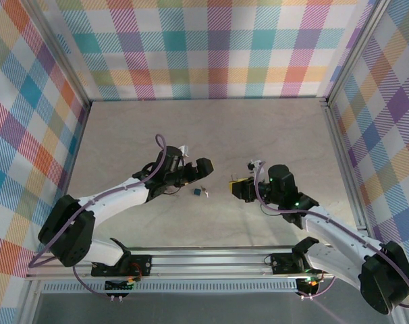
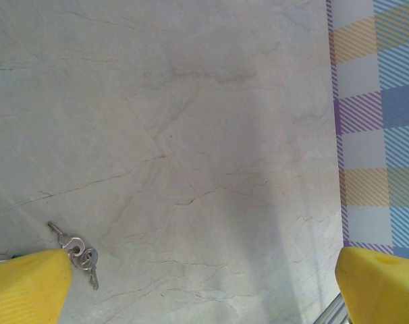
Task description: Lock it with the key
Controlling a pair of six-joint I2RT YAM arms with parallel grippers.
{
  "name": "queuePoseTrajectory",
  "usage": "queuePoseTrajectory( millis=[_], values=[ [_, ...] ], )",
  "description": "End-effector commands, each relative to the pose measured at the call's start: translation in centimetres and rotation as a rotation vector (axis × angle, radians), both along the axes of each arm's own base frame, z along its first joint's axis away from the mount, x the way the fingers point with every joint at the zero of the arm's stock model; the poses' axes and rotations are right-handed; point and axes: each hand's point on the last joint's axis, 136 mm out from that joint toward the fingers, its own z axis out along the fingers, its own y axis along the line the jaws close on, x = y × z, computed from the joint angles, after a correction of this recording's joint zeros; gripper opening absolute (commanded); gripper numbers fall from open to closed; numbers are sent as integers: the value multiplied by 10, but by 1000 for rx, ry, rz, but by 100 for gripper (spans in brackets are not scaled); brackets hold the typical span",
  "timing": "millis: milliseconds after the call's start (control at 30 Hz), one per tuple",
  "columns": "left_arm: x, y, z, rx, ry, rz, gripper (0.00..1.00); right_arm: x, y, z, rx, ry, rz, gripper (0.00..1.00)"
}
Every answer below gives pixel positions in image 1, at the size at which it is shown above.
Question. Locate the blue padlock's silver keys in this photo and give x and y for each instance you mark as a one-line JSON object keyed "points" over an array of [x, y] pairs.
{"points": [[206, 192]]}

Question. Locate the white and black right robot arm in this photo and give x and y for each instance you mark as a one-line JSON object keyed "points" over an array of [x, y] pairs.
{"points": [[339, 236]]}

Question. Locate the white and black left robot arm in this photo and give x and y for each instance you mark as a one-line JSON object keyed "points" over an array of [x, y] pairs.
{"points": [[120, 199]]}

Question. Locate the aluminium mounting beam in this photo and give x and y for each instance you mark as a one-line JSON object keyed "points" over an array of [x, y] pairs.
{"points": [[208, 265]]}

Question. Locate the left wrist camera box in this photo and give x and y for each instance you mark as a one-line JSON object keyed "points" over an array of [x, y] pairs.
{"points": [[184, 149]]}

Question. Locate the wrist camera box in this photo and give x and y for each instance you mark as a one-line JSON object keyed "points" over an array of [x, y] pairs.
{"points": [[253, 165], [184, 149]]}

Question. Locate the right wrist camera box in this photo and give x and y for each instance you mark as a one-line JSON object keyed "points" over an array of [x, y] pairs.
{"points": [[253, 165]]}

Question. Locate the aluminium back rail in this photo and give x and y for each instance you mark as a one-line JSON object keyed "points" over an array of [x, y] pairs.
{"points": [[208, 99]]}

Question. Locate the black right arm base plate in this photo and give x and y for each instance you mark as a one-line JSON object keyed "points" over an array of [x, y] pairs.
{"points": [[282, 263]]}

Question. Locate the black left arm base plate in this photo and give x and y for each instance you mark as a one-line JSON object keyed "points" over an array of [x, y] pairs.
{"points": [[140, 265]]}

